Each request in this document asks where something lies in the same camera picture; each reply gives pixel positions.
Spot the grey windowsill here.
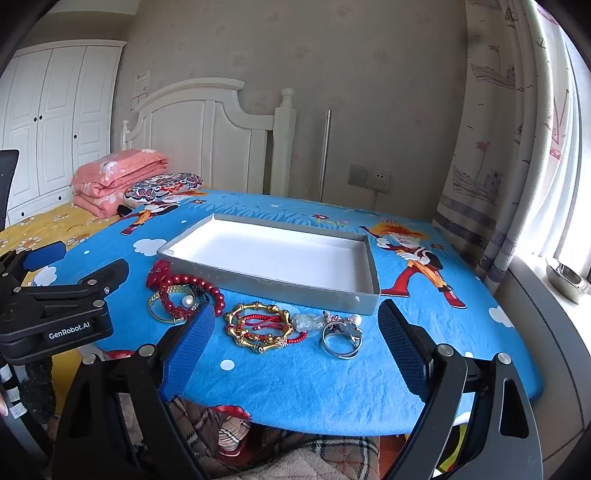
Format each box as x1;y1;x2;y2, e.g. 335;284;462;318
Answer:
489;254;591;467

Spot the yellow floral bed sheet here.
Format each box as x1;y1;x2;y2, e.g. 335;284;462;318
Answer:
0;200;125;278

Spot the white bed headboard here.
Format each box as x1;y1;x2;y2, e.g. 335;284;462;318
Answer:
121;78;297;197

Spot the patterned pillow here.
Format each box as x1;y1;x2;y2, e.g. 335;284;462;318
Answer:
124;173;204;209

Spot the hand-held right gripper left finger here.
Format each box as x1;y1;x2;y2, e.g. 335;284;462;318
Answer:
54;302;218;480

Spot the silver ring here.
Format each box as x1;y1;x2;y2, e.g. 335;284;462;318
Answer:
322;320;364;359

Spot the black chair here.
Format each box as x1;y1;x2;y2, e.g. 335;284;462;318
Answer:
0;149;20;232

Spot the gold bangle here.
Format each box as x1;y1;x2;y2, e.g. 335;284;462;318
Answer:
148;285;206;325

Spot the pink folded quilt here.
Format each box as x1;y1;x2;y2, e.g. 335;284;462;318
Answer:
70;148;169;217

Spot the translucent carved pendant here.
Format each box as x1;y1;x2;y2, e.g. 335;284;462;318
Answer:
292;313;326;332

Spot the plaid cloth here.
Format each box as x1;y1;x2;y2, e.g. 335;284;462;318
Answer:
124;397;379;480

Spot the steel bowl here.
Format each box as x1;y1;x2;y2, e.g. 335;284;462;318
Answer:
546;256;591;304

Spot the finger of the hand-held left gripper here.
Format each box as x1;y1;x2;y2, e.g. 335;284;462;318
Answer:
0;241;68;289
18;258;130;308

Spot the gold bamboo-link bracelet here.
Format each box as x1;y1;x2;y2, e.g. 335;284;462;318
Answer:
225;301;296;355

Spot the metal pole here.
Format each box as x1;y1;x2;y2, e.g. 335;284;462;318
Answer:
320;110;332;202

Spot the white wardrobe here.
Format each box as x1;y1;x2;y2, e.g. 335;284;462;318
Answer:
0;39;127;222

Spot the red string bracelet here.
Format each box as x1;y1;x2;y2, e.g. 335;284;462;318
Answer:
228;313;308;344

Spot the paper wall notice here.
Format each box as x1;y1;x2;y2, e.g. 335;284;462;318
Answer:
130;69;152;112

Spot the ship print curtain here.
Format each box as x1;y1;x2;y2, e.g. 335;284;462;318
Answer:
436;0;591;287

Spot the blue cartoon tablecloth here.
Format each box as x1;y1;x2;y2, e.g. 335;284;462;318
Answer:
28;188;543;437

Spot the grey tray with white inside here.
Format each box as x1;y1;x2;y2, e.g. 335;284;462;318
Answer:
157;213;380;316

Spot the red bead bracelet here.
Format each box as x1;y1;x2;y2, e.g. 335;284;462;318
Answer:
157;273;227;324

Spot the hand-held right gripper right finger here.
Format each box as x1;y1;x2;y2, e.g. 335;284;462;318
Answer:
378;299;544;480

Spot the red rose ornament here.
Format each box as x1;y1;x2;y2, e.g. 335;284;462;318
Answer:
147;260;175;291

